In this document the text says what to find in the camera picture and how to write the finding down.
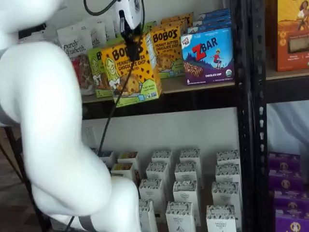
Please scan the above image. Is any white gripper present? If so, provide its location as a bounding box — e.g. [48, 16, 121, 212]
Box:
[114, 0, 146, 62]

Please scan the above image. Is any orange Bobo's peanut butter box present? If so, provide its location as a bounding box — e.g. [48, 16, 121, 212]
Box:
[149, 25, 183, 79]
[161, 12, 194, 21]
[158, 18, 189, 28]
[100, 35, 163, 108]

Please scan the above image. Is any green Bobo's apple pie box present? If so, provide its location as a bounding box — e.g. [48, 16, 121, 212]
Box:
[142, 21, 158, 32]
[87, 47, 114, 99]

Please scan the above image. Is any Zbar chocolate chip box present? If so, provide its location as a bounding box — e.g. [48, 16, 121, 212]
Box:
[193, 14, 232, 24]
[199, 8, 231, 17]
[181, 27, 236, 86]
[187, 20, 233, 34]

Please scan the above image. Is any wooden shelf board with snacks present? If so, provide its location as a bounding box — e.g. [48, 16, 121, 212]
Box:
[82, 78, 237, 104]

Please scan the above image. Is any yellow banana nut oatmeal box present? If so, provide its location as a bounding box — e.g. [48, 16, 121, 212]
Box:
[110, 162, 135, 181]
[117, 151, 140, 170]

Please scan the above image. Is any white patterned pantry box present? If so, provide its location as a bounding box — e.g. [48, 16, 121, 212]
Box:
[172, 180, 198, 211]
[138, 199, 158, 232]
[138, 178, 163, 206]
[216, 149, 240, 167]
[145, 161, 170, 187]
[214, 163, 241, 184]
[165, 201, 195, 232]
[179, 148, 202, 167]
[151, 149, 173, 167]
[211, 181, 242, 208]
[206, 204, 237, 232]
[174, 162, 199, 184]

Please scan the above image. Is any blue oatmeal box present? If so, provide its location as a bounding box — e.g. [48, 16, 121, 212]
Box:
[91, 148, 114, 168]

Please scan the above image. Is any perforated metal shelf upright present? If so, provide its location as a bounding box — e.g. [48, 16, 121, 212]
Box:
[235, 0, 253, 232]
[252, 0, 268, 232]

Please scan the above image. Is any large orange brown box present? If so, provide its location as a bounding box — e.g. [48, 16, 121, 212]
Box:
[277, 0, 309, 73]

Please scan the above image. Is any wooden neighbour shelf board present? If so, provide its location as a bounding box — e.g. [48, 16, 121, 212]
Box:
[265, 69, 309, 82]

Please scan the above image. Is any black neighbour shelf beam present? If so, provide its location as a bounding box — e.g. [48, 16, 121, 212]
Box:
[265, 76, 309, 105]

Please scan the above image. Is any wooden shelf board with oatmeal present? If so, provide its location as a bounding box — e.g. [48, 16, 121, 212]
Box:
[89, 145, 242, 232]

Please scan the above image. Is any purple snack box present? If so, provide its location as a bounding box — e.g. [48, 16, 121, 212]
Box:
[268, 151, 302, 171]
[268, 169, 303, 191]
[272, 189, 309, 213]
[274, 210, 309, 232]

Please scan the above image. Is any white Purely Elizabeth granola bag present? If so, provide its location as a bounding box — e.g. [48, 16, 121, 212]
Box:
[81, 18, 116, 48]

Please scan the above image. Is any granola bag red label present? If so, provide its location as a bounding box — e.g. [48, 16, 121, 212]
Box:
[57, 23, 95, 96]

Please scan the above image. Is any white plastic sheet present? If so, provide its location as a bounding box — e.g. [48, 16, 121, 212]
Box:
[267, 103, 304, 155]

